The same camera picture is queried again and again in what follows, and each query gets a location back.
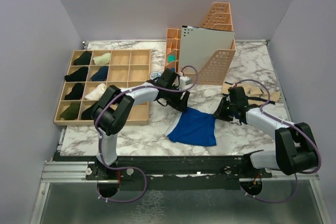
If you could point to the blue boxer underwear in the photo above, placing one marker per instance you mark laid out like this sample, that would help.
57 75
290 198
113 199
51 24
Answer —
193 128

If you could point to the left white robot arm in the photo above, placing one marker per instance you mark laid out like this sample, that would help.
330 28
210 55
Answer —
111 112

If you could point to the grey white folder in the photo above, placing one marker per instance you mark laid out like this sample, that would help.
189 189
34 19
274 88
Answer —
198 45

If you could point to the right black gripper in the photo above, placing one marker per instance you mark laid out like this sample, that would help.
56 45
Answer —
219 112

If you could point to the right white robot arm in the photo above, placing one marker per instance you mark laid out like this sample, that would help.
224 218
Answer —
295 149

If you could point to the white rolled sock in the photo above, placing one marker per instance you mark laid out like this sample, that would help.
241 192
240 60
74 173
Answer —
94 91

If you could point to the wooden compartment tray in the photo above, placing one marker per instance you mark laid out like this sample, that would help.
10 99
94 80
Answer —
127 68

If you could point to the aluminium extrusion rail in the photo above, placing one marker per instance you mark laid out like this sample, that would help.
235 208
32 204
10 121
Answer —
64 172

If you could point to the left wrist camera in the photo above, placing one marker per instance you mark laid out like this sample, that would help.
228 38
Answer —
184 82

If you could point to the black rolled sock bottom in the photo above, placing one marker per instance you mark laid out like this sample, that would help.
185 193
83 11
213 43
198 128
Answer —
86 114

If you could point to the navy rolled sock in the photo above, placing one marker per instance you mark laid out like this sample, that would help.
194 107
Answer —
101 74

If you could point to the blue patterned round tin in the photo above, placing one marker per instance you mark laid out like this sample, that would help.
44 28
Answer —
154 75

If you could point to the black rolled sock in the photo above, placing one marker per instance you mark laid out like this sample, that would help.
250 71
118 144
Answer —
79 75
76 92
84 59
86 114

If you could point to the pale green rolled sock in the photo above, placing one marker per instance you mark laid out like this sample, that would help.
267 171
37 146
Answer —
103 59

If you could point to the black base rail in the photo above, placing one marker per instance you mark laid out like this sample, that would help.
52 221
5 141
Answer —
176 172

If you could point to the peach file organizer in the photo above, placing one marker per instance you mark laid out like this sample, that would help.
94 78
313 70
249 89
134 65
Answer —
218 17

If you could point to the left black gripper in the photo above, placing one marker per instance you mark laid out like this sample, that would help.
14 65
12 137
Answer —
180 105

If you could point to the black rolled sock top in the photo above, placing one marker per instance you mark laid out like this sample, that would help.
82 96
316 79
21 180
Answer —
84 59

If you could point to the beige underwear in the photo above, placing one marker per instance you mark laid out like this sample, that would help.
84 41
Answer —
258 95

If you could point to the dark green rolled sock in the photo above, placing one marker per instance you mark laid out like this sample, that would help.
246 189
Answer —
71 112

